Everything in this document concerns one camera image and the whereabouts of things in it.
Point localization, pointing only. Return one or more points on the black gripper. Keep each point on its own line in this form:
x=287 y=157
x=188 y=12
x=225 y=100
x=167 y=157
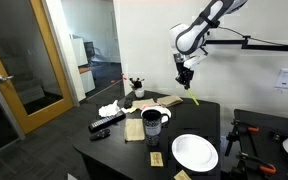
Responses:
x=185 y=71

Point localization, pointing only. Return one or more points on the yellow-green highlighter marker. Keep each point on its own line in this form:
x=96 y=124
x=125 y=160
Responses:
x=193 y=96

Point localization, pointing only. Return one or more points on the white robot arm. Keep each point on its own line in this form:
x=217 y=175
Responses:
x=190 y=36

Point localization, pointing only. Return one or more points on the folded brown paper napkin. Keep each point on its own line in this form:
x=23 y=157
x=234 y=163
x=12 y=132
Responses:
x=169 y=100

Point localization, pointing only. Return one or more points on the white round plate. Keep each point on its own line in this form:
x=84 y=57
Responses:
x=194 y=152
x=166 y=110

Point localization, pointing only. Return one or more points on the white round vase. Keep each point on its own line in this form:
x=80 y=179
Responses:
x=139 y=93

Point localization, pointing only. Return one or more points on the pink sweetener packet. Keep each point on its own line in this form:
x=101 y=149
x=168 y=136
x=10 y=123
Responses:
x=142 y=107

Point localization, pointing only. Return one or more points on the black speckled mug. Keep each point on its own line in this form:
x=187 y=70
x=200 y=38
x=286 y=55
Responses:
x=152 y=128

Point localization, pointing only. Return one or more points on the white paper sheet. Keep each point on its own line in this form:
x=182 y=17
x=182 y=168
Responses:
x=130 y=110

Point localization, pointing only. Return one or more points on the flat brown paper napkin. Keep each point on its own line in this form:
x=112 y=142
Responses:
x=134 y=130

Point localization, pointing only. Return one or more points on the brown sugar packet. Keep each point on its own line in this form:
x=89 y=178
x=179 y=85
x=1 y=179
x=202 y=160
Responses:
x=156 y=159

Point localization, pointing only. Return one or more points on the crumpled white tissue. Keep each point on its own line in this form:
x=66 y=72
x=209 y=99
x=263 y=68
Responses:
x=109 y=110

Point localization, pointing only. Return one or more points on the grey button remote control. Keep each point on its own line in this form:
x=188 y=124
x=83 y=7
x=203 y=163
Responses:
x=106 y=121

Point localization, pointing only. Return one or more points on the yellow sticky note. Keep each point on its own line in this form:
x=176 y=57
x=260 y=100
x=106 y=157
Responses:
x=182 y=175

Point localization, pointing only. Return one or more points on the black breadboard side table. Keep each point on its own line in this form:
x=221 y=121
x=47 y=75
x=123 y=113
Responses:
x=270 y=121

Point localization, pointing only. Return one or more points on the small black oval remote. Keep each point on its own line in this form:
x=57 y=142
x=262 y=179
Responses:
x=99 y=134

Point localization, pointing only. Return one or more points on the black office chair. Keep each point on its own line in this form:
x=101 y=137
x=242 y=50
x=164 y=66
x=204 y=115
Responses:
x=91 y=50

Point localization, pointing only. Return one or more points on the white office cabinet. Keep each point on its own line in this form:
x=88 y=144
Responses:
x=79 y=50

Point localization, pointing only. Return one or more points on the wooden glass door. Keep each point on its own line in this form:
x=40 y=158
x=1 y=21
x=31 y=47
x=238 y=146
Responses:
x=37 y=113

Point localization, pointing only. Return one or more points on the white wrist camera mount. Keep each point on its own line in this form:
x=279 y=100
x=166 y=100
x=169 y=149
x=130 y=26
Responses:
x=196 y=60

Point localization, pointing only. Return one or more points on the white wall switch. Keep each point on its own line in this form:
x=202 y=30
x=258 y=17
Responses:
x=285 y=78

